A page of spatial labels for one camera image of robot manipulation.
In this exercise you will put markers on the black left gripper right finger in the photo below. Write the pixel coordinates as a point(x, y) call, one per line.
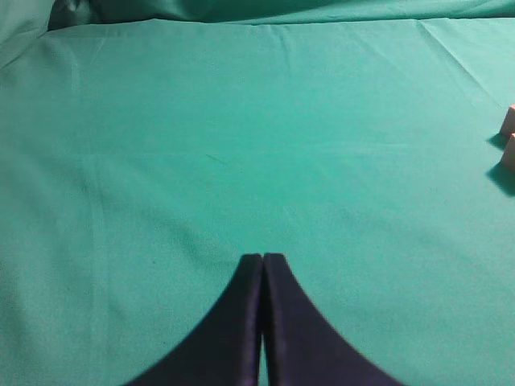
point(301, 346)

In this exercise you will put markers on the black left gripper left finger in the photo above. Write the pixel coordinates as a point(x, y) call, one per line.
point(225, 347)

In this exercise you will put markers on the pink cube placed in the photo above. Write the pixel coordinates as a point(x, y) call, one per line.
point(508, 124)
point(508, 157)

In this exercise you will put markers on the green cloth backdrop and cover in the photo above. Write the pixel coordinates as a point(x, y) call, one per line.
point(147, 145)

